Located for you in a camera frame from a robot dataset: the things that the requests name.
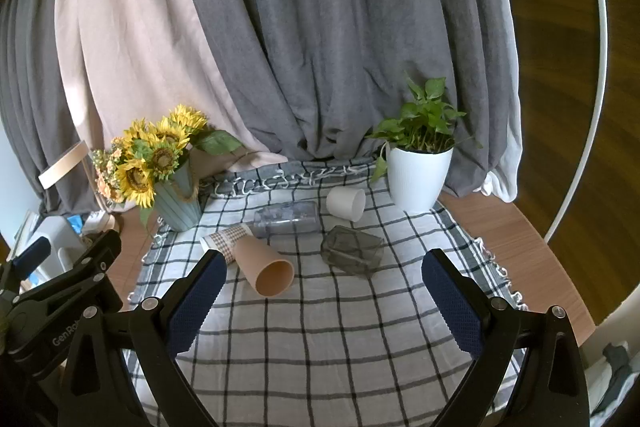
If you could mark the checked tablecloth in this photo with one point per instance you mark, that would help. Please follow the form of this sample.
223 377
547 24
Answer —
310 347

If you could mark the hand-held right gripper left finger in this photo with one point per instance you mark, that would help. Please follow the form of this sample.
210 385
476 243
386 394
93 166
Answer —
192 307

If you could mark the checked pattern paper cup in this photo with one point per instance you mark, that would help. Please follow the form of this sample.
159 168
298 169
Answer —
225 239

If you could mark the teal ribbed vase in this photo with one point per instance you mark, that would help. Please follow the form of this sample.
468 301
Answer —
181 207

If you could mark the clear plastic cup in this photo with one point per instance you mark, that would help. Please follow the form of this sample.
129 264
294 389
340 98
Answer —
285 219

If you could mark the green leafy plant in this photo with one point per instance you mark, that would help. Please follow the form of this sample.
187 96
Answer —
415 123

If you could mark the white curved pole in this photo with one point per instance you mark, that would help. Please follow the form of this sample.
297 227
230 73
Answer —
602 57

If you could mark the white ribbed plant pot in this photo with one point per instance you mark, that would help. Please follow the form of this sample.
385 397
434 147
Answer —
417 181

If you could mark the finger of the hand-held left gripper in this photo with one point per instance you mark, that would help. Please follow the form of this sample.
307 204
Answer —
31 256
97 257

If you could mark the grey curtain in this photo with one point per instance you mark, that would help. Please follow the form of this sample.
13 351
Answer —
325 32

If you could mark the white plastic container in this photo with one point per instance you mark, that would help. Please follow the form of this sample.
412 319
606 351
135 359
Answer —
55 232

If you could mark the tan paper cup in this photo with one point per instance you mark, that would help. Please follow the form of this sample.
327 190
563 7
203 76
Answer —
260 263

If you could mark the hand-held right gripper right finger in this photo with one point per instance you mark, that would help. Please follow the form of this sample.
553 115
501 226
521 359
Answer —
452 307

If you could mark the white cup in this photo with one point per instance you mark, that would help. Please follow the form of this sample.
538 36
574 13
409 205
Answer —
345 202

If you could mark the white sheer curtain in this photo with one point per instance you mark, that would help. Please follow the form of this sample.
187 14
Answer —
506 179

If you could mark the dark grey glass cup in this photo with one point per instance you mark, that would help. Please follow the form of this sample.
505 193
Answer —
350 253

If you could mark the beige curtain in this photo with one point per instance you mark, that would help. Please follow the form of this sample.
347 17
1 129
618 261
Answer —
140 32

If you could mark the dark grey object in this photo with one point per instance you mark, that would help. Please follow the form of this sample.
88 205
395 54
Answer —
617 357

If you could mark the sunflower bouquet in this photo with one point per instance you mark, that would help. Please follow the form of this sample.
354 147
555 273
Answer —
135 177

